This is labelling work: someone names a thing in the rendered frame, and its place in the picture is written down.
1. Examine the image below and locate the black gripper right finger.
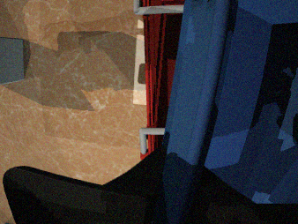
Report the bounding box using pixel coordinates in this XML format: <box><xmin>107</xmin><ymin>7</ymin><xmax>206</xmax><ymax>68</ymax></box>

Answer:
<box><xmin>184</xmin><ymin>167</ymin><xmax>298</xmax><ymax>224</ymax></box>

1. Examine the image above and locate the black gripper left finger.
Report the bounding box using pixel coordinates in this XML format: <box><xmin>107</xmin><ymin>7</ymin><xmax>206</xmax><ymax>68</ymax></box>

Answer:
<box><xmin>3</xmin><ymin>147</ymin><xmax>167</xmax><ymax>224</ymax></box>

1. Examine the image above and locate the red plastic tray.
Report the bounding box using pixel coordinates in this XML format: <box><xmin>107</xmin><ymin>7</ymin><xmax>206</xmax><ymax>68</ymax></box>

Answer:
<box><xmin>141</xmin><ymin>0</ymin><xmax>185</xmax><ymax>160</ymax></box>

